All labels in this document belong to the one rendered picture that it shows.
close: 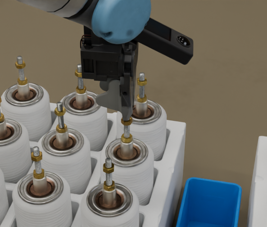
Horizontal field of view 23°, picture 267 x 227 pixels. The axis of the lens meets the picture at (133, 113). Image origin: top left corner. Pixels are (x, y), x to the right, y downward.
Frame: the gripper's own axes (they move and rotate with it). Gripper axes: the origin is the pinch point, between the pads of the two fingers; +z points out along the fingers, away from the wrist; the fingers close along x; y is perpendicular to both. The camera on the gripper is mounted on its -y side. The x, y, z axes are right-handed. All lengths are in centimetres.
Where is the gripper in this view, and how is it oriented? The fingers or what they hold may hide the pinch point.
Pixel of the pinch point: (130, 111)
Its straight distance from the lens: 109.5
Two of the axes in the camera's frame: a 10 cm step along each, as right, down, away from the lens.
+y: -9.9, -0.7, 0.9
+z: 0.0, 7.8, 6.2
